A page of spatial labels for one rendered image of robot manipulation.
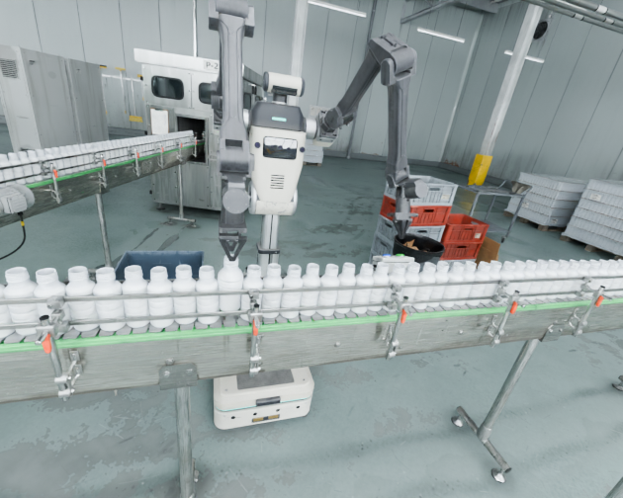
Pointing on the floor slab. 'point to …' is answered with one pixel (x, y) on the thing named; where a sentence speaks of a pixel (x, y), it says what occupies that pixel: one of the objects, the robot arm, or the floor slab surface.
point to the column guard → (479, 170)
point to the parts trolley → (492, 204)
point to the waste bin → (419, 249)
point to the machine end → (167, 86)
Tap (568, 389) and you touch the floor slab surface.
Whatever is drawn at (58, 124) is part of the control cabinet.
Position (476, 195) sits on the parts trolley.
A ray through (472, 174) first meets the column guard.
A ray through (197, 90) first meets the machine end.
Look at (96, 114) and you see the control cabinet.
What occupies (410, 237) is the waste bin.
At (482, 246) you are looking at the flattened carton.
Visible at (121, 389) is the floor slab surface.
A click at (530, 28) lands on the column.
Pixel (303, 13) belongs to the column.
